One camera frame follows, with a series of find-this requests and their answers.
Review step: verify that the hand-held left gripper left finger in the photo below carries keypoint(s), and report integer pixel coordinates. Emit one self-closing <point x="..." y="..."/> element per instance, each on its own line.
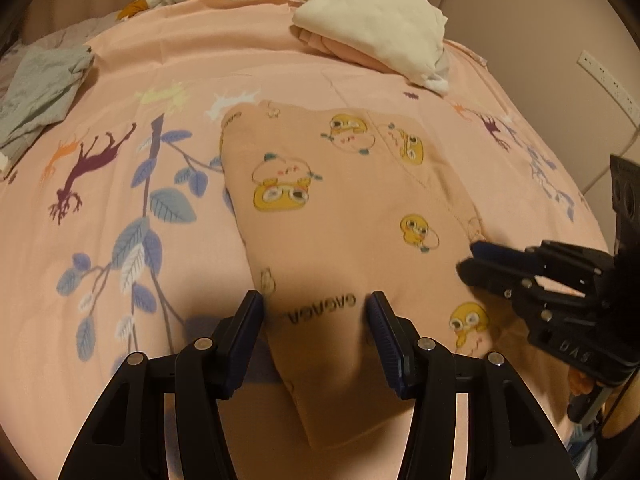
<point x="247" y="330"/>

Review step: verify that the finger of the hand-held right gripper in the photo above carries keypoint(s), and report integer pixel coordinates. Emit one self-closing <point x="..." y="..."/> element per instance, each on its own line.
<point x="485" y="277"/>
<point x="500" y="255"/>

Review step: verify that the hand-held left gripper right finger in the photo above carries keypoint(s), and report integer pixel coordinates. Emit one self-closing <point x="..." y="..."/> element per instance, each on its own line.
<point x="382" y="340"/>

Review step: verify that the pink duck-print garment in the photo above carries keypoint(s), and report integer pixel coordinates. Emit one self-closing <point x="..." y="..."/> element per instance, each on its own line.
<point x="350" y="210"/>

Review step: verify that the person's right hand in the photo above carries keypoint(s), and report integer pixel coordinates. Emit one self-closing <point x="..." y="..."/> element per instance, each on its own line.
<point x="581" y="381"/>

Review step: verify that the white power strip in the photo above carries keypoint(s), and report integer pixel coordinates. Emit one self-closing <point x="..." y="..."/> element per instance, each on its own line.
<point x="607" y="82"/>

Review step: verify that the pink printed bed sheet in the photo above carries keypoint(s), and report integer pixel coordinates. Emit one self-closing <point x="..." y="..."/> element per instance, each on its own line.
<point x="125" y="110"/>

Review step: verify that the plain pink folded garment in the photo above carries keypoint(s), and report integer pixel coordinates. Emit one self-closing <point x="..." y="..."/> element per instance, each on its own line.
<point x="340" y="50"/>

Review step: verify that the white folded garment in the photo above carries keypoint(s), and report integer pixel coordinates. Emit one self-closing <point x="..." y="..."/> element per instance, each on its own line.
<point x="380" y="20"/>

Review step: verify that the grey garment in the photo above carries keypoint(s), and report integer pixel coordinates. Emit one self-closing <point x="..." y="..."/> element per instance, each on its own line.
<point x="40" y="90"/>

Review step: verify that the mauve grey blanket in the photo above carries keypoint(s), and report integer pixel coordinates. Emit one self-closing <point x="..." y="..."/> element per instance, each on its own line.
<point x="60" y="37"/>

